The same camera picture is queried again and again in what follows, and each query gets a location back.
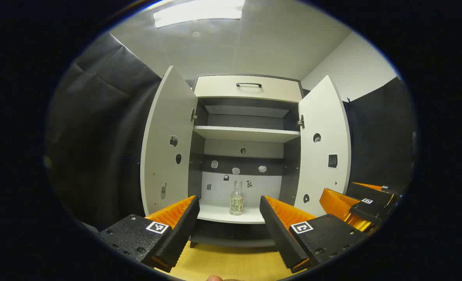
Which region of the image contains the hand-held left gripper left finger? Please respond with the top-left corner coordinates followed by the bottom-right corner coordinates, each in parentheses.
top-left (98, 195), bottom-right (201, 274)

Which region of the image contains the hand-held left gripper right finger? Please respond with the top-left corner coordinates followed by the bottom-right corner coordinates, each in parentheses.
top-left (259, 195), bottom-right (368, 274)

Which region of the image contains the clear glass bottle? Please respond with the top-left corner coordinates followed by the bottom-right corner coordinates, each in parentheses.
top-left (230, 180), bottom-right (244, 216)

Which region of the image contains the white cabinet door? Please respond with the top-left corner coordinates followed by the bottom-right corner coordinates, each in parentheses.
top-left (294, 75), bottom-right (351, 217)
top-left (140, 66), bottom-right (198, 216)

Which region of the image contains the grey and white cabinet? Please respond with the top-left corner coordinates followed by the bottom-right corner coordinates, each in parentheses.
top-left (188, 74), bottom-right (305, 248)

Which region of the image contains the white cabinet shelf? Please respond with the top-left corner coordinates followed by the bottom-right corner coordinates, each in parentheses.
top-left (193, 126), bottom-right (301, 143)

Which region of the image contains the white cabinet drawer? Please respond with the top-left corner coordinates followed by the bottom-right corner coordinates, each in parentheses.
top-left (194, 75), bottom-right (303, 103)

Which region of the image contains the ceiling light panel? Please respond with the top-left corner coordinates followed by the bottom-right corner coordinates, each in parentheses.
top-left (153, 0), bottom-right (246, 28)

